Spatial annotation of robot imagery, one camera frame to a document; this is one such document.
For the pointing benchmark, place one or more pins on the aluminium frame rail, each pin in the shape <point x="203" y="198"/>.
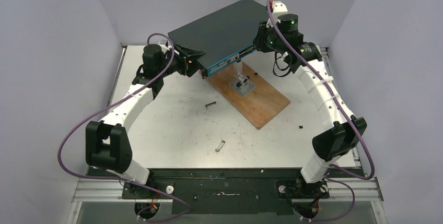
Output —
<point x="112" y="191"/>

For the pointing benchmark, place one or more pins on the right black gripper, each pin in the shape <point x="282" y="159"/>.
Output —
<point x="259" y="40"/>

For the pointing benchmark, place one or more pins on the metal switch mounting stand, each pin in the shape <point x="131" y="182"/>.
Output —
<point x="242" y="85"/>

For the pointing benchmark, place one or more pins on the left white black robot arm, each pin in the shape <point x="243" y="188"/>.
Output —
<point x="107" y="142"/>

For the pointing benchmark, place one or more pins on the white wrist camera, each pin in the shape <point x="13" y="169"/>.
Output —
<point x="274" y="10"/>
<point x="165" y="46"/>

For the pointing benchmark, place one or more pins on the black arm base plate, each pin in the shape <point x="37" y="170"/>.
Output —
<point x="231" y="191"/>

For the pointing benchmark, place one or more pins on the teal grey network switch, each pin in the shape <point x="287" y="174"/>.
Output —
<point x="225" y="36"/>

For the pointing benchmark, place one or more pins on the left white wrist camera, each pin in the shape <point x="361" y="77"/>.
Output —
<point x="165" y="46"/>

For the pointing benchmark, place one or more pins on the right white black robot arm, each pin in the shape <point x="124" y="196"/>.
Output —
<point x="341" y="127"/>

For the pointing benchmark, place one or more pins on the wooden base board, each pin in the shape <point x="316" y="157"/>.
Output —
<point x="258" y="101"/>

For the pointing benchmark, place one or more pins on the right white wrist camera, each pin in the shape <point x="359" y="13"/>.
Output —
<point x="274" y="10"/>

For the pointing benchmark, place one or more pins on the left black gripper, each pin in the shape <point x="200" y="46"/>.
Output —
<point x="188" y="67"/>

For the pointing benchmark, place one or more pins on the dark transceiver module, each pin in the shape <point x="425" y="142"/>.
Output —
<point x="210" y="104"/>

